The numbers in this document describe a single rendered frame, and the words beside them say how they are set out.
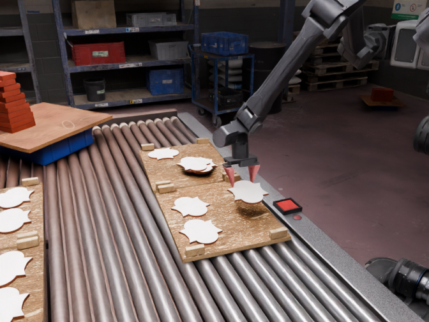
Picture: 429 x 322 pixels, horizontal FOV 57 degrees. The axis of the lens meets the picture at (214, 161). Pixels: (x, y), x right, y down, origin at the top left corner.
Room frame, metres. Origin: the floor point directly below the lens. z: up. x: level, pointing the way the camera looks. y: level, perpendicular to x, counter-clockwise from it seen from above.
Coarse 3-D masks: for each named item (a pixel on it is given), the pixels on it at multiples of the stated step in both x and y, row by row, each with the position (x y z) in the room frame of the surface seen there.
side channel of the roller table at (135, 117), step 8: (136, 112) 2.22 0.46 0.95; (144, 112) 2.22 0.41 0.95; (152, 112) 2.22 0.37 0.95; (160, 112) 2.22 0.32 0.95; (168, 112) 2.24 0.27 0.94; (176, 112) 2.26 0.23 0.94; (112, 120) 2.11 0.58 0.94; (120, 120) 2.13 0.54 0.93; (128, 120) 2.15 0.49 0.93; (136, 120) 2.16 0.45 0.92; (144, 120) 2.18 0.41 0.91; (152, 120) 2.20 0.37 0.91
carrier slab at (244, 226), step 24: (168, 192) 1.29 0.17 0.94; (192, 192) 1.29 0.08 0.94; (216, 192) 1.29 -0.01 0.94; (168, 216) 1.12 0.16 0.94; (216, 216) 1.12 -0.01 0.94; (240, 216) 1.12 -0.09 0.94; (264, 216) 1.12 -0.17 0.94; (240, 240) 0.99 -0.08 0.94; (264, 240) 0.99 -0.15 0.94; (288, 240) 1.01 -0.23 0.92
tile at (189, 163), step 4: (184, 160) 1.48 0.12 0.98; (188, 160) 1.48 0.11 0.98; (192, 160) 1.48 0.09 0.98; (196, 160) 1.48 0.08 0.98; (200, 160) 1.48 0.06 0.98; (180, 164) 1.44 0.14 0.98; (184, 164) 1.44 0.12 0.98; (188, 164) 1.44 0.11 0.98; (192, 164) 1.44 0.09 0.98; (196, 164) 1.44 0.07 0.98; (200, 164) 1.44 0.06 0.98; (204, 164) 1.44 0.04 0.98; (208, 164) 1.46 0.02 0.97; (184, 168) 1.41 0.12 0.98; (188, 168) 1.41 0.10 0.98; (192, 168) 1.41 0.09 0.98; (196, 168) 1.41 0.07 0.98; (200, 168) 1.41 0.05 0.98; (204, 168) 1.41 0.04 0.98
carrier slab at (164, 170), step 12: (192, 144) 1.76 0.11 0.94; (204, 144) 1.76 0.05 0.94; (144, 156) 1.62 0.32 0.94; (180, 156) 1.62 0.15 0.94; (192, 156) 1.62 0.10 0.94; (204, 156) 1.62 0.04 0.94; (216, 156) 1.62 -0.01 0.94; (144, 168) 1.52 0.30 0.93; (156, 168) 1.50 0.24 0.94; (168, 168) 1.50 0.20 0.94; (180, 168) 1.50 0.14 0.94; (216, 168) 1.50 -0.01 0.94; (156, 180) 1.38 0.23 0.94; (168, 180) 1.38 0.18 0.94; (180, 180) 1.38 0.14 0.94; (192, 180) 1.38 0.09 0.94; (204, 180) 1.38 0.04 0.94; (216, 180) 1.38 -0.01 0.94
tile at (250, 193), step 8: (240, 184) 1.18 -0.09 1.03; (248, 184) 1.18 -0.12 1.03; (256, 184) 1.17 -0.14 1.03; (232, 192) 1.13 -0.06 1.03; (240, 192) 1.12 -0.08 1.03; (248, 192) 1.12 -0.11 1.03; (256, 192) 1.12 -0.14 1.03; (264, 192) 1.12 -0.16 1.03; (240, 200) 1.09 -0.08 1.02; (248, 200) 1.08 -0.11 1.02; (256, 200) 1.08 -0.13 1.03
